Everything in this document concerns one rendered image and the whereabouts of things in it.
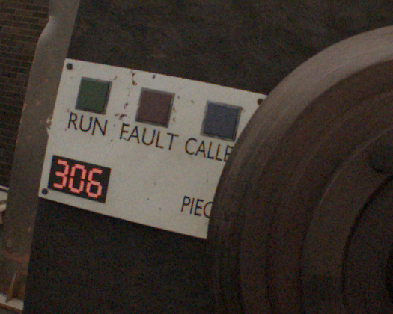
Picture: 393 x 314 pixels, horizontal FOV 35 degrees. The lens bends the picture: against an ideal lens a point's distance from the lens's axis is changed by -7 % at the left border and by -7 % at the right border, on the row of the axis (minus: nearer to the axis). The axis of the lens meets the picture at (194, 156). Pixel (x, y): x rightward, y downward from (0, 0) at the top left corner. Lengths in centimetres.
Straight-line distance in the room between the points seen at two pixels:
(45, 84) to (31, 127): 24
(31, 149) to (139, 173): 269
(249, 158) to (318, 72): 11
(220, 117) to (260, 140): 14
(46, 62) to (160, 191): 271
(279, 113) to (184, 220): 21
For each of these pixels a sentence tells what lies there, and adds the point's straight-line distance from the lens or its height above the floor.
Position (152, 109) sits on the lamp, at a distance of 78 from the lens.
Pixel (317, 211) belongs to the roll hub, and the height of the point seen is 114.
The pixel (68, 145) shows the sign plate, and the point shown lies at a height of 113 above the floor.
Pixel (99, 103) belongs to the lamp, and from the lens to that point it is 80.
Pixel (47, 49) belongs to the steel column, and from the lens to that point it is 347.
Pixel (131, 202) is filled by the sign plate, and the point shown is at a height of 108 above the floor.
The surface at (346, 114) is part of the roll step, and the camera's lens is 60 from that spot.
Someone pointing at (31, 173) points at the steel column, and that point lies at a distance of 347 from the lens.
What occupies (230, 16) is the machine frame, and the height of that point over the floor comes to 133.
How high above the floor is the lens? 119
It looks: 3 degrees down
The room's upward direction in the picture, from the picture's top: 12 degrees clockwise
